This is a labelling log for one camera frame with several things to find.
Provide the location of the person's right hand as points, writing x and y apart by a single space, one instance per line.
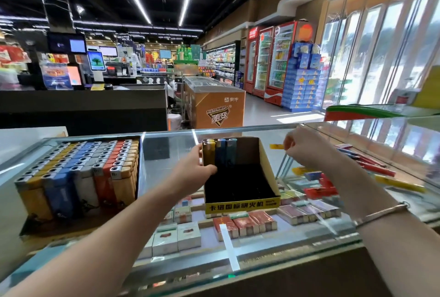
313 148

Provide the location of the person's left hand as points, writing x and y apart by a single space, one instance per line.
189 176

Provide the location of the yellow plain lighter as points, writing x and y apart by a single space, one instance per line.
209 152

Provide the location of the black yellow display box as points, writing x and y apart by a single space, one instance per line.
240 183

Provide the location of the pile of blue yellow lighters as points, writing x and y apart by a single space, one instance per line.
364 166

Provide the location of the row of tan lighters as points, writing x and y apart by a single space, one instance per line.
124 183

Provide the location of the row of red brown lighters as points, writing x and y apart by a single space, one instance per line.
103 187

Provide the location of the row of grey white lighters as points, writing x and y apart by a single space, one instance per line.
86 190

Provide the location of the row of blue lighters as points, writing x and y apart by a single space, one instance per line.
58 194

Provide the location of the blue yellow lighter display box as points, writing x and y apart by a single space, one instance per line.
41 224

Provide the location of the row of yellow lighters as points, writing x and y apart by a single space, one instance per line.
31 197

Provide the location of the person's left forearm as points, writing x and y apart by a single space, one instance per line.
96 249

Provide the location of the person's right forearm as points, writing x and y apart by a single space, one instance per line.
388 231

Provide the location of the glass display case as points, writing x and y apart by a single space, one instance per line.
172 149

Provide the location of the stack of blue cartons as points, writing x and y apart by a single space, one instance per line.
302 77

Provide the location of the red green container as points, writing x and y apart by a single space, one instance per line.
364 112

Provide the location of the brown cardboard carton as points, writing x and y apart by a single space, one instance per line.
216 108

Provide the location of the red drink fridge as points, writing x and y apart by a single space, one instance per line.
263 61
280 63
251 60

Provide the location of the glass entrance doors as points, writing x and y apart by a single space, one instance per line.
378 53

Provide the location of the orange round sign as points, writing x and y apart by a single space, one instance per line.
304 31

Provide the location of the open refrigerated chiller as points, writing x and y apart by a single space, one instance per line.
222 63

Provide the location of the black checkout counter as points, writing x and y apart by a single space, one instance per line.
82 111

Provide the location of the yellow signboard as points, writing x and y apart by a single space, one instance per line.
430 87

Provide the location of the small checkout screen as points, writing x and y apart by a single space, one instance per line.
97 60

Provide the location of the blue poster screen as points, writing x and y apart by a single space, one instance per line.
56 75

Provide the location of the black checkout monitor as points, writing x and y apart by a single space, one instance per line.
67 42

